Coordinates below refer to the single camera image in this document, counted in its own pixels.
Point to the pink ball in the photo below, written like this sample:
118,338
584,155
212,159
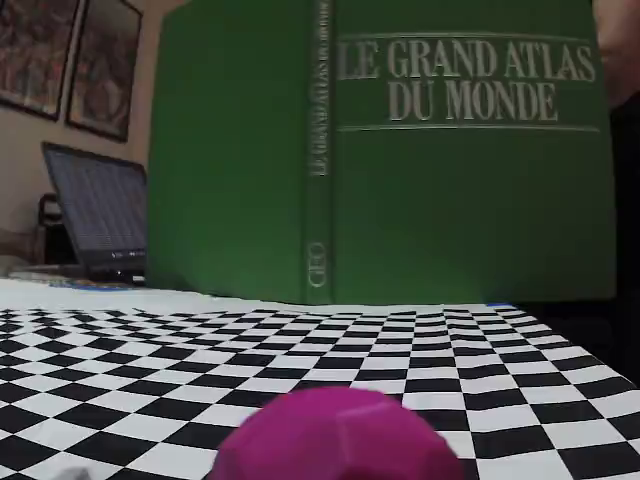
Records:
340,440

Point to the person's bare forearm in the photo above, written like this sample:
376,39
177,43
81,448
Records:
622,45

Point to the green atlas book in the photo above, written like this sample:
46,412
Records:
450,200

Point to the white table sheet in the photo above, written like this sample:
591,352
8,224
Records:
150,297

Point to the blue tape strip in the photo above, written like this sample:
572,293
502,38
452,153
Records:
499,303

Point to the black white checkerboard mat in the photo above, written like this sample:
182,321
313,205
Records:
150,375

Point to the black laptop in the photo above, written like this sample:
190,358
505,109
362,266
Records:
100,210

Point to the wooden chair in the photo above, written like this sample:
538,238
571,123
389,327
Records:
90,285

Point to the framed wall picture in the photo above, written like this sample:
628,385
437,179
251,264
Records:
35,50
105,70

